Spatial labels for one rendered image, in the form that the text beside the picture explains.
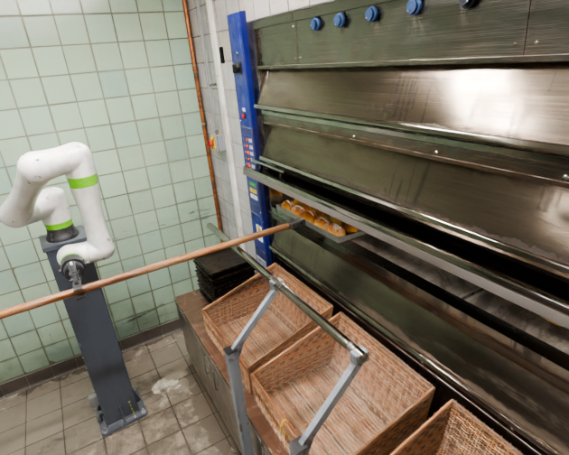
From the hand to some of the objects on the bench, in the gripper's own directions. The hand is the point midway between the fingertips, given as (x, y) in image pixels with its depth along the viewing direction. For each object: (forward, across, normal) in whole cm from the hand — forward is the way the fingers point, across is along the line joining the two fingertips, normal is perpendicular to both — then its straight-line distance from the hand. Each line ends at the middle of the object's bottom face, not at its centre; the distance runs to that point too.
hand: (79, 290), depth 152 cm
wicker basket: (-1, +62, -75) cm, 97 cm away
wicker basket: (+58, +62, -74) cm, 113 cm away
